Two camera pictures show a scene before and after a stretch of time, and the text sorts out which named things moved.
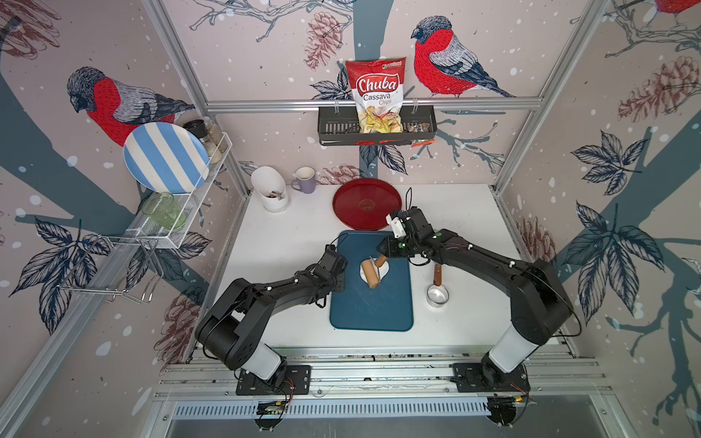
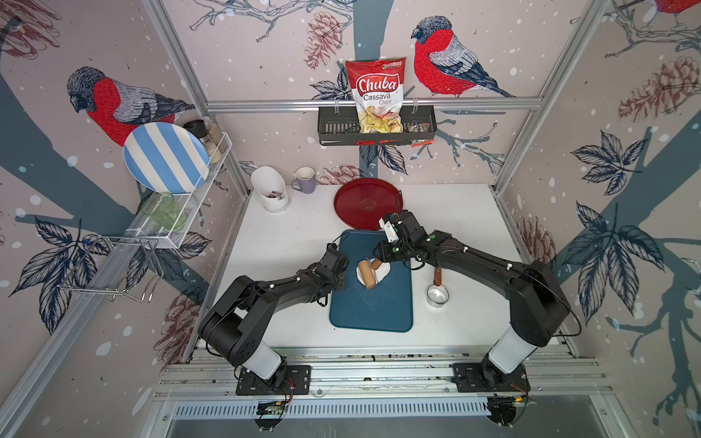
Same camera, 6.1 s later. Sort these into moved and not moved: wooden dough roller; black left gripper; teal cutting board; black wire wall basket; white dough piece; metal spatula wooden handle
Moved: wooden dough roller; white dough piece
Not moved: teal cutting board; metal spatula wooden handle; black wire wall basket; black left gripper
